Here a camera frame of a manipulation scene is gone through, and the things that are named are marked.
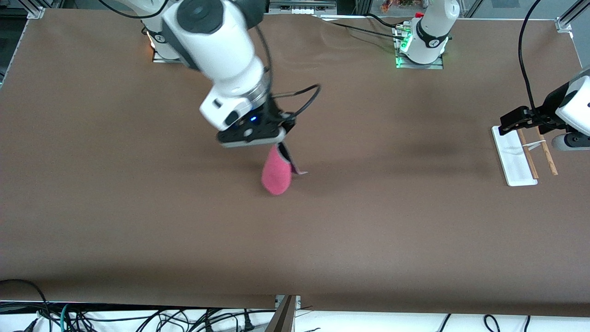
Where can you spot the metal base plate right arm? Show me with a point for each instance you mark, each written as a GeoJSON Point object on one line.
{"type": "Point", "coordinates": [159, 59]}

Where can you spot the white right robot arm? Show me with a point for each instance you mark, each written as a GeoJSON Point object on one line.
{"type": "Point", "coordinates": [221, 46]}

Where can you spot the aluminium frame corner bracket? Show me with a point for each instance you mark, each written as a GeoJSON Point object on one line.
{"type": "Point", "coordinates": [37, 13]}

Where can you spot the aluminium frame corner post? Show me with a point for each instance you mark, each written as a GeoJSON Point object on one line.
{"type": "Point", "coordinates": [564, 23]}

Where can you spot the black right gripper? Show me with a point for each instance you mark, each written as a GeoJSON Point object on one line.
{"type": "Point", "coordinates": [272, 113]}

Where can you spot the metal base plate left arm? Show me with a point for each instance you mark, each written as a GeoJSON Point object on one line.
{"type": "Point", "coordinates": [433, 66]}

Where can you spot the pink towel with grey edge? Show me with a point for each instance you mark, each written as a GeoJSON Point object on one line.
{"type": "Point", "coordinates": [276, 175]}

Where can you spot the orange background items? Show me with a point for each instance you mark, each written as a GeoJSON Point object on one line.
{"type": "Point", "coordinates": [396, 3]}

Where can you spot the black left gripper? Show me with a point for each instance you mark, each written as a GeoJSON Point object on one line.
{"type": "Point", "coordinates": [547, 109]}

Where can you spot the brown table cover sheet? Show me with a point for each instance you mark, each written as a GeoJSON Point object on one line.
{"type": "Point", "coordinates": [299, 230]}

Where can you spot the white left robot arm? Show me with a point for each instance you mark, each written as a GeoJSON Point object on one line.
{"type": "Point", "coordinates": [433, 27]}

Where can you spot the white rack with wooden bars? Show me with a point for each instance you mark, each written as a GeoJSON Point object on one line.
{"type": "Point", "coordinates": [516, 166]}

